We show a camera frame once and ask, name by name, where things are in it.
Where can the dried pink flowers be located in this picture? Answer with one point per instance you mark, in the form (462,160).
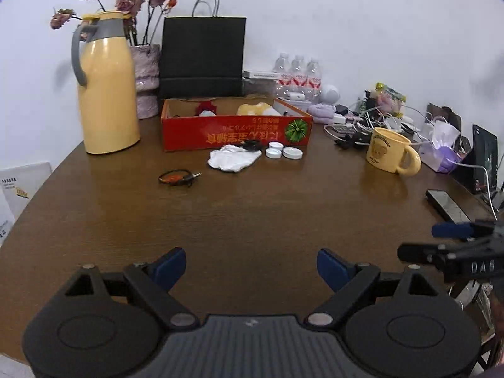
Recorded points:
(156,10)

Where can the white paper booklet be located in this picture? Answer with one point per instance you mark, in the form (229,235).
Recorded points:
(18,187)

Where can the water bottle middle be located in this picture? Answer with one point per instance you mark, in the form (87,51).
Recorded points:
(298,75)

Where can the yellow thermos jug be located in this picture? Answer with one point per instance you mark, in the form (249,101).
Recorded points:
(107,98)

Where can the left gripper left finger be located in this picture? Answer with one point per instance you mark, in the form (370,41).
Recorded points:
(151,284)

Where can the yellow mug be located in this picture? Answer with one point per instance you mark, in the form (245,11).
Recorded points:
(391,152)

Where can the purple rolled towel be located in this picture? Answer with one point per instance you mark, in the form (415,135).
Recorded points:
(321,111)

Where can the black smartphone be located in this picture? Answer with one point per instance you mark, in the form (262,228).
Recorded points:
(446,207)

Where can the water bottle left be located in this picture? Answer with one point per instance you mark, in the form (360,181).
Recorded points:
(282,69)

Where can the black paper bag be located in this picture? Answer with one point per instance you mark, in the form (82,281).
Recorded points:
(202,56)

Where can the red cardboard box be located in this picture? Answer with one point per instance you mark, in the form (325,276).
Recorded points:
(182,130)

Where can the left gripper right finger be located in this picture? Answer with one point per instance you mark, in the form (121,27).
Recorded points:
(353,288)

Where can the snack bag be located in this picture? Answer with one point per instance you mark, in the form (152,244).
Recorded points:
(388,99)

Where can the water bottle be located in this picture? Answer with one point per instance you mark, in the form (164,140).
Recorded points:
(282,69)
(298,75)
(313,83)

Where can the large white round lid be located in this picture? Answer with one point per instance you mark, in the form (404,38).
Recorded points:
(292,153)

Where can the red fabric flower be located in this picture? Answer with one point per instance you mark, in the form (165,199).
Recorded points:
(205,107)

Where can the silver tin box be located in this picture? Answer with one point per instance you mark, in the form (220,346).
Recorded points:
(300,104)

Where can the purple tissue pack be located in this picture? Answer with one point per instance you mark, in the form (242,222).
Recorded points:
(437,151)

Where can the white round speaker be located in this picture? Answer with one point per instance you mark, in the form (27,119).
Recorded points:
(329,94)

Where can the white cloth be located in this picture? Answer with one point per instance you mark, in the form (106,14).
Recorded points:
(231,158)

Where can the water bottle right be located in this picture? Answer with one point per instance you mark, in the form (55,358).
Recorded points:
(313,83)

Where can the yellow plush toy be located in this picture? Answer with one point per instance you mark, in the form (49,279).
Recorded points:
(259,109)

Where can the pink textured vase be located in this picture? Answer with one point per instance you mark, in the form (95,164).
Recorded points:
(146,62)

